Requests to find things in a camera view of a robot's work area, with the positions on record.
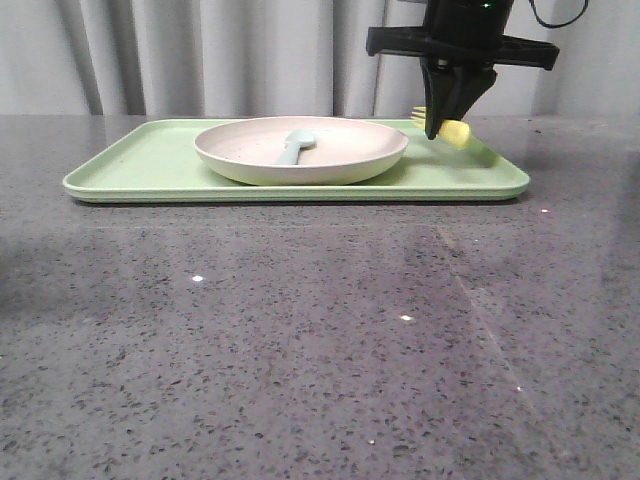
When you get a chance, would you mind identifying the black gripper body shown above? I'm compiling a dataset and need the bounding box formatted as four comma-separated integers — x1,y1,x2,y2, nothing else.
366,1,559,71

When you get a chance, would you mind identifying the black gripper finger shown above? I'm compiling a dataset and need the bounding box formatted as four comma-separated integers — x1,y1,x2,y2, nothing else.
421,58,463,140
442,65,497,120

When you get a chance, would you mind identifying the yellow plastic fork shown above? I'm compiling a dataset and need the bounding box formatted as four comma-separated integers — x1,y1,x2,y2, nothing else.
410,106,472,150

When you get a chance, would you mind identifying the cream round plate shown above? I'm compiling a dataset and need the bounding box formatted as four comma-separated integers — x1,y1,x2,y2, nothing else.
194,116,409,186

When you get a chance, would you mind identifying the light blue plastic spoon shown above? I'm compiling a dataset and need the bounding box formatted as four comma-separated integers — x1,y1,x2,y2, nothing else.
276,129,316,165

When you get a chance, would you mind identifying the light green plastic tray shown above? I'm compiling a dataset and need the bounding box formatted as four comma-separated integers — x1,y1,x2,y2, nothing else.
63,119,529,204

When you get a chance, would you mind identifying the grey pleated curtain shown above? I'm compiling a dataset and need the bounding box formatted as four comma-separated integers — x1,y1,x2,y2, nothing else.
1,1,639,118

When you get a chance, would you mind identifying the black cable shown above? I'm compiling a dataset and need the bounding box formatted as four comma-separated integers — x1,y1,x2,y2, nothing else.
528,0,590,29

